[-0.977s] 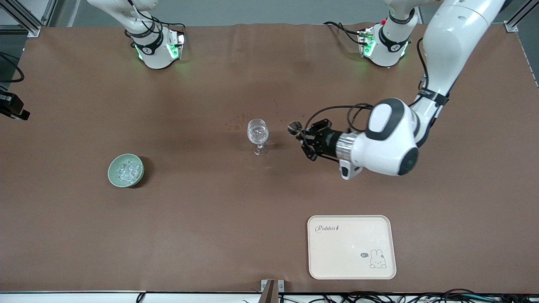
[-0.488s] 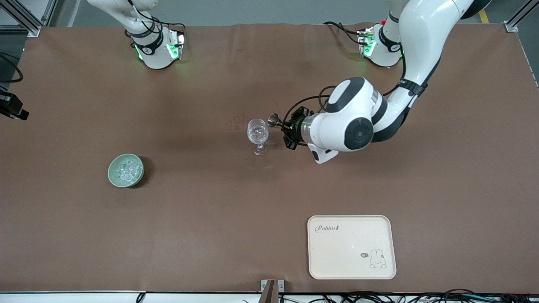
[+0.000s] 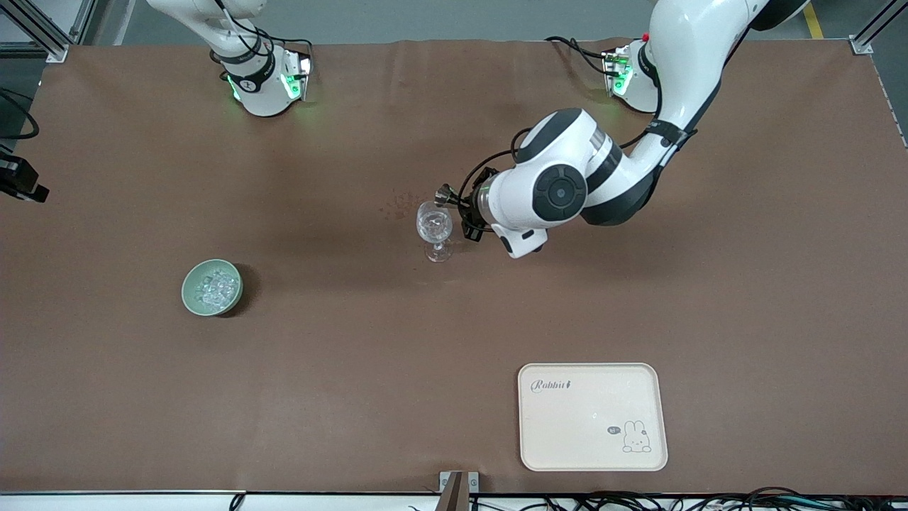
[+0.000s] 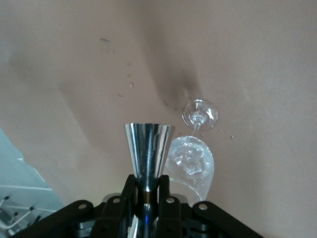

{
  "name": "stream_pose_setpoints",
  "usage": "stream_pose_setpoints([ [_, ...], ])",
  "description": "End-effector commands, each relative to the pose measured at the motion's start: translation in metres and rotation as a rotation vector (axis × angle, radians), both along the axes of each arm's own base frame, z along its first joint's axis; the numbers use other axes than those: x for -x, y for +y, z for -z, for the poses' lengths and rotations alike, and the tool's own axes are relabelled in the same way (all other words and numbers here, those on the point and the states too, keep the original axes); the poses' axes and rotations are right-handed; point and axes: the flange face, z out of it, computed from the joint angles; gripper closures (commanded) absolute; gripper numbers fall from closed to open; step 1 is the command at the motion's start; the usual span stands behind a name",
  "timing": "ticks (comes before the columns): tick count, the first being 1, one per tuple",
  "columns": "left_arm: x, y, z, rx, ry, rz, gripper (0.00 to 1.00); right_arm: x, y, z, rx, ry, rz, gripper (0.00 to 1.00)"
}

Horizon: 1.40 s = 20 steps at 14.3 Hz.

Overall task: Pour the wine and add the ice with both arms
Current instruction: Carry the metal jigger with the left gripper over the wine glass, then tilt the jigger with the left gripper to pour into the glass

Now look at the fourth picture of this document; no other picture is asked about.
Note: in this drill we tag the clear ice chunks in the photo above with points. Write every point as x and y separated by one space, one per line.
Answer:
188 158

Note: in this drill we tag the clear stemmed wine glass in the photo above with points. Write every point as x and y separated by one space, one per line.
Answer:
200 116

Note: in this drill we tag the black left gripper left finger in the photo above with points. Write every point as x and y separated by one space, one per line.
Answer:
123 213

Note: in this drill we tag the brown table mat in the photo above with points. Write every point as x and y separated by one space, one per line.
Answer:
74 74

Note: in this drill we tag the steel double jigger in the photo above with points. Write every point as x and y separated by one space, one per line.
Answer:
147 148

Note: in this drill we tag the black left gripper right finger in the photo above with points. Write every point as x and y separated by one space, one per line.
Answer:
171 215

